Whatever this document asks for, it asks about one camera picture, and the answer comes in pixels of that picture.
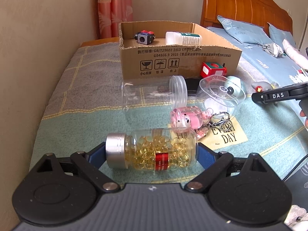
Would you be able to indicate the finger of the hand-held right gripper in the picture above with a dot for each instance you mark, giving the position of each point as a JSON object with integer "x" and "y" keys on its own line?
{"x": 257, "y": 97}

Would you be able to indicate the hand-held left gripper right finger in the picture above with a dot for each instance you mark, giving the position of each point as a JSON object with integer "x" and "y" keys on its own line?
{"x": 204, "y": 156}

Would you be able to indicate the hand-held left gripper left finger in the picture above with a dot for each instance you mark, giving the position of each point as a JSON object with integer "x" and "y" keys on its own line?
{"x": 99, "y": 154}

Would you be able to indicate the clear round plastic container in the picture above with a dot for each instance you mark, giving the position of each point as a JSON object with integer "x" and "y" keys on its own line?
{"x": 216, "y": 93}

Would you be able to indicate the capsule bottle with silver cap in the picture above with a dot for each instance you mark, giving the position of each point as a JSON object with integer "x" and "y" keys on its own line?
{"x": 149, "y": 149}

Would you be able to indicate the red toy train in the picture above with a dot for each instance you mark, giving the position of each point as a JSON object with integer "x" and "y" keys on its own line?
{"x": 211, "y": 69}

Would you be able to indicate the black oval case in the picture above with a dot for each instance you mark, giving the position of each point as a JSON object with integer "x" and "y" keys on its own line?
{"x": 192, "y": 85}

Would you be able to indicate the clear plastic jar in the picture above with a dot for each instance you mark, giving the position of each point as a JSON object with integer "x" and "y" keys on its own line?
{"x": 178, "y": 89}

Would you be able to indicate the cardboard box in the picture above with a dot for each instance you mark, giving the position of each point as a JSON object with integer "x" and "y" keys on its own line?
{"x": 154, "y": 60}

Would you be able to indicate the person's right hand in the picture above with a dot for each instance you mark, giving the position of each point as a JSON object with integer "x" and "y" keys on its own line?
{"x": 305, "y": 121}

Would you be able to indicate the grey toy figure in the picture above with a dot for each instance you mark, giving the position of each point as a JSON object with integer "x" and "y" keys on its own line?
{"x": 258, "y": 85}

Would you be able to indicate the pale green round gadget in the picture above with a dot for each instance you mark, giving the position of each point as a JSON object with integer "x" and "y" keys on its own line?
{"x": 238, "y": 84}

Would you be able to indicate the blue bed sheet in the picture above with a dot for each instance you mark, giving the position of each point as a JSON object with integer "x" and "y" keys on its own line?
{"x": 264, "y": 65}

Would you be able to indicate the pink and white rolled cloth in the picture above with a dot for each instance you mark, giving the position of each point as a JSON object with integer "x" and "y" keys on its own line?
{"x": 293, "y": 51}

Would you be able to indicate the grey crumpled cloth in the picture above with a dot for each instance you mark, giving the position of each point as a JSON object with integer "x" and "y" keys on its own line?
{"x": 272, "y": 49}

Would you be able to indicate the checked grey green blanket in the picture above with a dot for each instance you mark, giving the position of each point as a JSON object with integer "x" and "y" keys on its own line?
{"x": 84, "y": 101}

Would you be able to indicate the small blue pillow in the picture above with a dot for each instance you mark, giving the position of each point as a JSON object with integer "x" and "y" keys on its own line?
{"x": 279, "y": 33}

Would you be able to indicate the large blue pillow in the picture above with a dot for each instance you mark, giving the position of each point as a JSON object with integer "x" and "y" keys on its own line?
{"x": 240, "y": 31}

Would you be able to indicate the wooden headboard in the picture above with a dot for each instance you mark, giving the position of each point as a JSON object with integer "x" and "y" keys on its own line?
{"x": 240, "y": 2}

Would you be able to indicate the white bottle with green label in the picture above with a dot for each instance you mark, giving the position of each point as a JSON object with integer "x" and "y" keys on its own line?
{"x": 175, "y": 38}

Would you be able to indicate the white fluffy cloth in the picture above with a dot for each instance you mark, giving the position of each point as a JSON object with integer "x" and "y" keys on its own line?
{"x": 297, "y": 217}

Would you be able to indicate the wooden nightstand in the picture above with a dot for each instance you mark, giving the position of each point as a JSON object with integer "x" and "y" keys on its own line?
{"x": 101, "y": 41}

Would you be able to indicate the black fidget cube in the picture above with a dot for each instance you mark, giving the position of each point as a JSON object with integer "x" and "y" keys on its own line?
{"x": 143, "y": 38}

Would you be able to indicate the pink patterned curtain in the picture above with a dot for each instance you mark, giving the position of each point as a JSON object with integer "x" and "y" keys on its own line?
{"x": 115, "y": 9}

